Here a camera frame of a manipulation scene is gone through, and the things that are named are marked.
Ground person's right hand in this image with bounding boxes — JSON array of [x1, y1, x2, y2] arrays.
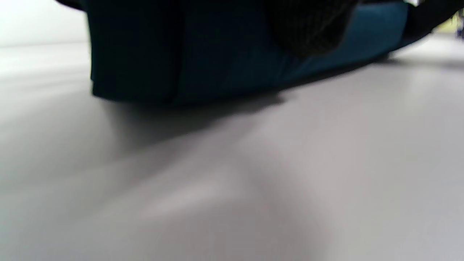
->
[[402, 0, 464, 40]]

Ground person's left hand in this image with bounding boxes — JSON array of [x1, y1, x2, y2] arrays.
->
[[54, 0, 359, 57]]

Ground dark teal shorts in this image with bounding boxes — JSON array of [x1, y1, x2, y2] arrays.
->
[[85, 0, 410, 105]]

